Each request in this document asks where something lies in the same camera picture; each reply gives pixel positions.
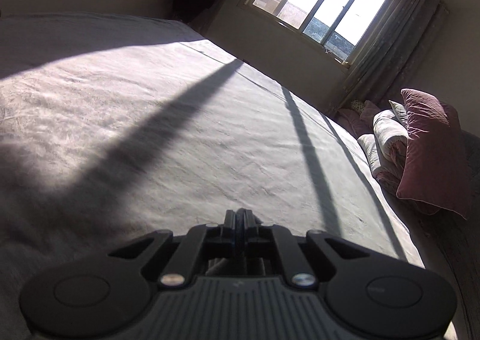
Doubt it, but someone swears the window with metal frame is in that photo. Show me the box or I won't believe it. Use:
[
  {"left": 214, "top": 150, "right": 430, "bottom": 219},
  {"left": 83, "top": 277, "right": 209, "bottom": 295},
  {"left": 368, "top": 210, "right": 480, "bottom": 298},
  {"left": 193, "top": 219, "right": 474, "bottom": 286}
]
[{"left": 237, "top": 0, "right": 400, "bottom": 69}]

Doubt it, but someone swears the folded white pink quilt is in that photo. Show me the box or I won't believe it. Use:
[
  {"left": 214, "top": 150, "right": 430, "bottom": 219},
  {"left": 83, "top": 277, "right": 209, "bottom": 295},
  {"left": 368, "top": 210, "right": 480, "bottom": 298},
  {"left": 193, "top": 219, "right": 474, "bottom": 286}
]
[{"left": 357, "top": 110, "right": 408, "bottom": 195}]

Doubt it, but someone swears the grey pillow behind maroon pillow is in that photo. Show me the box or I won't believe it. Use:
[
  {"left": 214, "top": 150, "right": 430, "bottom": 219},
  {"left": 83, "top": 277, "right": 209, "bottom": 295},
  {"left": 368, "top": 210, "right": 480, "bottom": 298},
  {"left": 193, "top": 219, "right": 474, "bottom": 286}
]
[{"left": 389, "top": 100, "right": 408, "bottom": 127}]

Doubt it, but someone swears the maroon velvet pillow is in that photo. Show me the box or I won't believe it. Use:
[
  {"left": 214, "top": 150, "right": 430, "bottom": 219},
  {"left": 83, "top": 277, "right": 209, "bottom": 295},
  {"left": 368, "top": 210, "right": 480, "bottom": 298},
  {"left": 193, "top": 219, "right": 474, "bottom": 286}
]
[{"left": 396, "top": 88, "right": 472, "bottom": 218}]

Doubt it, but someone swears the grey bed sheet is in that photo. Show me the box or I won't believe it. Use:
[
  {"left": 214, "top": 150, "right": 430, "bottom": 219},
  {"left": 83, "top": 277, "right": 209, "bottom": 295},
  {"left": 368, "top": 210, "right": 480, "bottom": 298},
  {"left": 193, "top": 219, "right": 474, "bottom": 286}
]
[{"left": 1, "top": 13, "right": 422, "bottom": 339}]

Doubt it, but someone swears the pink bedding pile by curtain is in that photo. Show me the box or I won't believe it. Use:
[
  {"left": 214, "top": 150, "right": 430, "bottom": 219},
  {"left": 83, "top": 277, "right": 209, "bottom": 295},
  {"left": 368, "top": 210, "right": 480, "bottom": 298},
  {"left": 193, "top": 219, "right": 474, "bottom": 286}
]
[{"left": 335, "top": 100, "right": 381, "bottom": 139}]

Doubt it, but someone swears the grey patterned curtain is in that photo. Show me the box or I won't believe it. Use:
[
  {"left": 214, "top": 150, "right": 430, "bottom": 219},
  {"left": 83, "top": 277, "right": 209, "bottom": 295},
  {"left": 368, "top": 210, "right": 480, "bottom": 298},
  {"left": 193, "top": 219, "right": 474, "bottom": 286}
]
[{"left": 326, "top": 0, "right": 449, "bottom": 118}]

